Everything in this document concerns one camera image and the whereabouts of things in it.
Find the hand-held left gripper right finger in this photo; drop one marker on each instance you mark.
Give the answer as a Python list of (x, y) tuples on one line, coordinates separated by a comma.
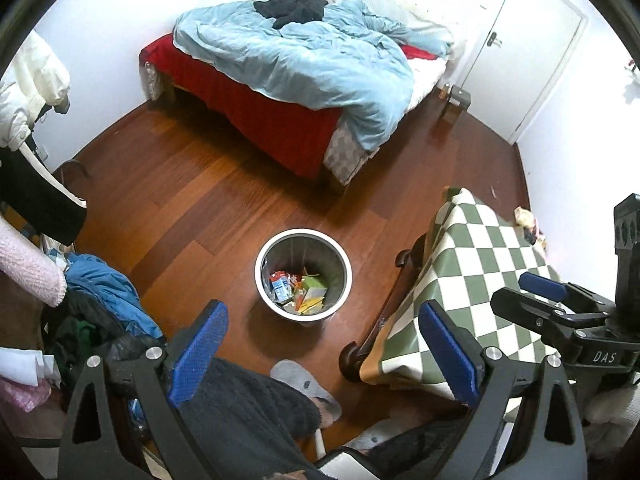
[(450, 350)]

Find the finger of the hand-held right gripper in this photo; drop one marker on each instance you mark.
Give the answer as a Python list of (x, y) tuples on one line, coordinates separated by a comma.
[(540, 317), (542, 285)]

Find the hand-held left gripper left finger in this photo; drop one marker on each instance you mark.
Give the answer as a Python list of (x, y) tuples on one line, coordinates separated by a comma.
[(200, 345)]

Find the round metal trash bin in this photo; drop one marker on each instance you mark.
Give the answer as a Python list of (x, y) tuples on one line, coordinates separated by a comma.
[(320, 255)]

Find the green white checkered tablecloth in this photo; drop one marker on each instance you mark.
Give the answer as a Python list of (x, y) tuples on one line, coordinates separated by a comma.
[(480, 240)]

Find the person's left leg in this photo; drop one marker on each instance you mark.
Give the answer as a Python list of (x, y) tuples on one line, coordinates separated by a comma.
[(240, 420)]

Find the person's leg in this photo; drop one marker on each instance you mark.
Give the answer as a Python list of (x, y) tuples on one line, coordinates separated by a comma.
[(240, 420), (415, 450)]

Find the dark wooden table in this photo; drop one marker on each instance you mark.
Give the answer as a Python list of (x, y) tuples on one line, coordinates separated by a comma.
[(350, 362)]

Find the person's right leg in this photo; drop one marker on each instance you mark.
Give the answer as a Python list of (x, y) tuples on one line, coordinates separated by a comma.
[(415, 450)]

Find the grey slipper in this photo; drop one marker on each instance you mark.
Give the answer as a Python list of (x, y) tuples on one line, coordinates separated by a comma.
[(300, 380), (370, 437)]

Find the dark clothes pile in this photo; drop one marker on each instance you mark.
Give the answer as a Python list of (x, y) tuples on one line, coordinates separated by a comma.
[(80, 330)]

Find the pink fuzzy cloth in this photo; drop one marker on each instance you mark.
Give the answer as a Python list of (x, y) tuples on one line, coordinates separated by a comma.
[(25, 265)]

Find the small brown stool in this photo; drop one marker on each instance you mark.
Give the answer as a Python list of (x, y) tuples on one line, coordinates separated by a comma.
[(456, 102)]

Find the black hanging garment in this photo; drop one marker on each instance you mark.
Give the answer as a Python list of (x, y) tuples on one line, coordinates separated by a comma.
[(40, 195)]

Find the white door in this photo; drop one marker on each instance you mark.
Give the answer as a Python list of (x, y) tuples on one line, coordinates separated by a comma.
[(525, 60)]

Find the red bedsheet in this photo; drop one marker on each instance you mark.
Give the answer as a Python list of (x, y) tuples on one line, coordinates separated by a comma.
[(260, 110)]

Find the white puffer jacket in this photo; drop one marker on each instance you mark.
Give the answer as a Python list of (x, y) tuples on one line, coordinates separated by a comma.
[(30, 85)]

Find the white pillow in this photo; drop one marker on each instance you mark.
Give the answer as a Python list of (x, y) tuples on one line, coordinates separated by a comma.
[(390, 5)]

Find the black garment on bed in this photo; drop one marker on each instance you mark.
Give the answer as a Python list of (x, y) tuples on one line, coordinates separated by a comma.
[(300, 10)]

